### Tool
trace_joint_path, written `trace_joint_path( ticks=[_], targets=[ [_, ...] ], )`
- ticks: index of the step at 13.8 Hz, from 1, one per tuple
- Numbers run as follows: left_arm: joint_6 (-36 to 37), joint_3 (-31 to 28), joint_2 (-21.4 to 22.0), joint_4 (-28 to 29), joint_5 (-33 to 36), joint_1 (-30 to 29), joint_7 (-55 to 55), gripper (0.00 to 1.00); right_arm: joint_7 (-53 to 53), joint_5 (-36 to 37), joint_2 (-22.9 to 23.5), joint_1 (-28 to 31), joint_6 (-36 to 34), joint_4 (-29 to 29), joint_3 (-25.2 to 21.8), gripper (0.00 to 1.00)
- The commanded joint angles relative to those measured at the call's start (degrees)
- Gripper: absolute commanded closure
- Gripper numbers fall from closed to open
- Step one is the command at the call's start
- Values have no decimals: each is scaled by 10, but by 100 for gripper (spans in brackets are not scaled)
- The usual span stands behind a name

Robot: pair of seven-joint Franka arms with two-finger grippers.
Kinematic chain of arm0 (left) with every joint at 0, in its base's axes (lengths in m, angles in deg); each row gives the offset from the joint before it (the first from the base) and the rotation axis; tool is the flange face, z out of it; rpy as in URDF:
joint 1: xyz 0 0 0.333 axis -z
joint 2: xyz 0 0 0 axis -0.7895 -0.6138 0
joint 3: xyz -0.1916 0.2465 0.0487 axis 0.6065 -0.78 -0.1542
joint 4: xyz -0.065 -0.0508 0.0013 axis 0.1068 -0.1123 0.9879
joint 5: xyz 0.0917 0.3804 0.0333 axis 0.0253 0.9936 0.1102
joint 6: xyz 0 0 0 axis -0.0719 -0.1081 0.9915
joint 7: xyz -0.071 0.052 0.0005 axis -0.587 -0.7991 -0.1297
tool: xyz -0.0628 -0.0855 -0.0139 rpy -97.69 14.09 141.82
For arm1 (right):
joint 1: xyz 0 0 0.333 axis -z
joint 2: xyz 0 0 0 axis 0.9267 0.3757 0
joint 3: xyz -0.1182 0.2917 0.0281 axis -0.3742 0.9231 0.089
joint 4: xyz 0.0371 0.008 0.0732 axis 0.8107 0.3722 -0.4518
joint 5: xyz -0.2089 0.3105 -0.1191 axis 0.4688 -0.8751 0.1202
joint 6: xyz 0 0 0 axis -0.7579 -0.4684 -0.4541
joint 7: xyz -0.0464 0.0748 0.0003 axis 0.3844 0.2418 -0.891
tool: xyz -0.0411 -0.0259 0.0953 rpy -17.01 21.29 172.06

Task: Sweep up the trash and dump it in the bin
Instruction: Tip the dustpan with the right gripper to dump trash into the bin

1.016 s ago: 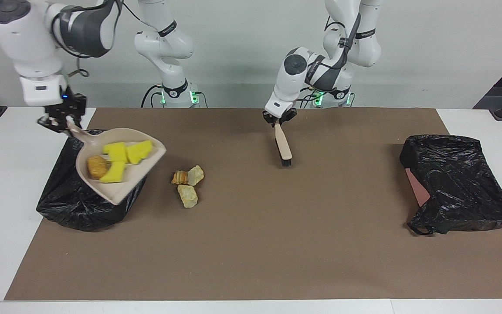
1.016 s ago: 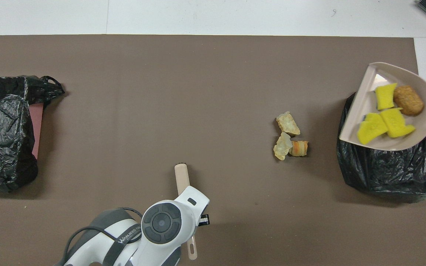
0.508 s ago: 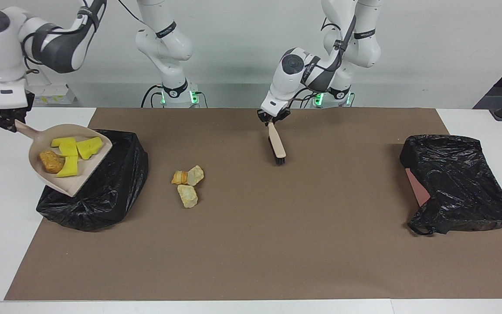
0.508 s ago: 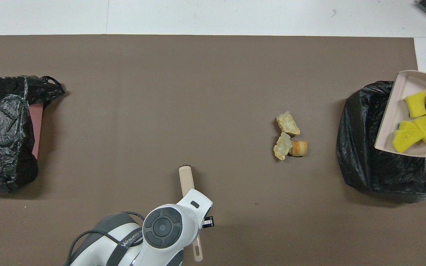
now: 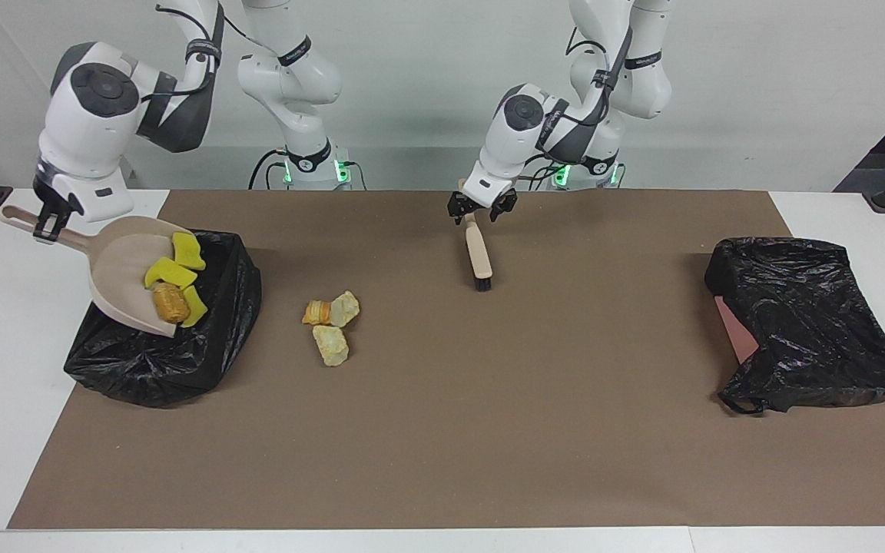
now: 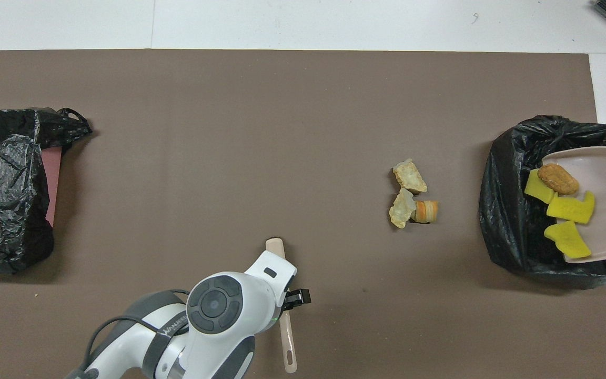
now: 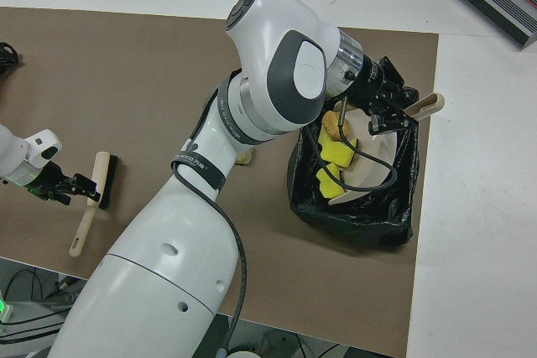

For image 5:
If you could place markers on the pale croissant chunk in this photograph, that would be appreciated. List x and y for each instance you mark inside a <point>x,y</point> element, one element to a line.
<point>344,308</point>
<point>331,346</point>

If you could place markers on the large brown table mat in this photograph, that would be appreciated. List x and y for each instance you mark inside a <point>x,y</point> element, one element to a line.
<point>442,461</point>

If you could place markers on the beige hand brush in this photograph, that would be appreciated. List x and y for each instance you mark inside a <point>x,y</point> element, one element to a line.
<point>479,253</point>

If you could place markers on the yellow sponge piece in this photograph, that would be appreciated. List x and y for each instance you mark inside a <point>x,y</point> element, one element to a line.
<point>168,273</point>
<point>189,251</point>
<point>197,307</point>

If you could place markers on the pink box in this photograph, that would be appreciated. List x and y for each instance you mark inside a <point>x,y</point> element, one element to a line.
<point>738,330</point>

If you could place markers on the beige plastic dustpan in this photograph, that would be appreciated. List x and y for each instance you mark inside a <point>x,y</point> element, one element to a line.
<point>124,269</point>

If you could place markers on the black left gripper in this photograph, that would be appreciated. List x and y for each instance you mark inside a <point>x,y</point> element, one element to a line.
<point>481,200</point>

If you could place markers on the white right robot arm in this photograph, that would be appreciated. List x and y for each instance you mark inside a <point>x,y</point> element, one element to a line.
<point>97,115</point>

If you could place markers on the brown bread roll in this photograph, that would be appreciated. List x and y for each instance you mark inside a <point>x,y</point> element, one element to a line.
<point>170,303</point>

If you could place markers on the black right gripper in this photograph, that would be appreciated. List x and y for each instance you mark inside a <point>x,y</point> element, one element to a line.
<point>62,203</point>

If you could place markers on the orange striped croissant piece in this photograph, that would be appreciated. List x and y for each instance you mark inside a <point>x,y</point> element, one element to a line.
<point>316,312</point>

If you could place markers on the bin with tied black bag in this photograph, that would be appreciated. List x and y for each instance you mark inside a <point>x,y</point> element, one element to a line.
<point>143,361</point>

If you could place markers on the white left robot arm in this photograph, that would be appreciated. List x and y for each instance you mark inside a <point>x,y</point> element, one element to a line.
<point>565,115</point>

